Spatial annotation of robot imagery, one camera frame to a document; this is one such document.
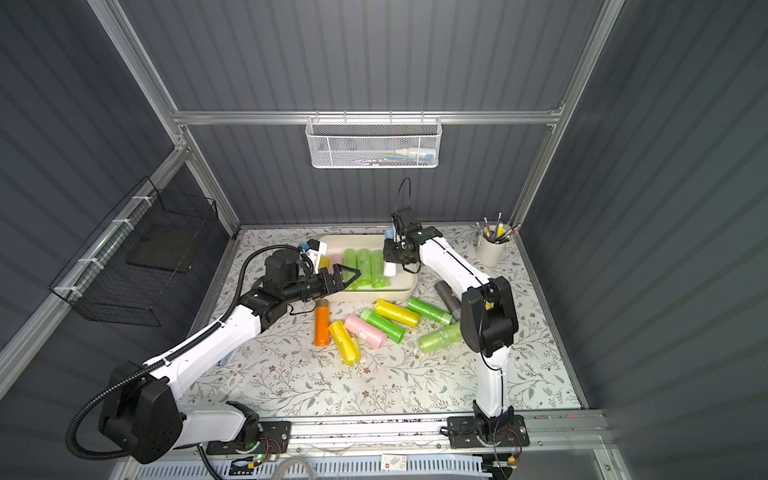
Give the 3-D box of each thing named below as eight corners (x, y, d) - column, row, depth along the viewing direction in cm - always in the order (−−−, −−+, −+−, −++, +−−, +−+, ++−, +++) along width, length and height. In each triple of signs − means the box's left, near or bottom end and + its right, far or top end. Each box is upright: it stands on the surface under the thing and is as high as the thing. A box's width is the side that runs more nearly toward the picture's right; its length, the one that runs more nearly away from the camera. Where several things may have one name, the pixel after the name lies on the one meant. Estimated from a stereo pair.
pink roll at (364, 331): (342, 329, 94) (340, 325, 91) (351, 317, 96) (350, 312, 94) (379, 351, 89) (379, 347, 87) (388, 337, 92) (388, 333, 89)
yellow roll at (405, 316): (373, 310, 98) (372, 305, 95) (378, 301, 100) (378, 296, 98) (415, 329, 93) (416, 324, 91) (420, 319, 96) (421, 314, 93)
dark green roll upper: (406, 308, 98) (406, 304, 96) (410, 300, 100) (410, 295, 98) (449, 327, 94) (450, 323, 92) (452, 318, 96) (454, 314, 94)
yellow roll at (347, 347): (347, 369, 86) (345, 364, 83) (324, 336, 93) (321, 330, 90) (365, 355, 89) (364, 350, 86) (341, 324, 95) (339, 318, 92)
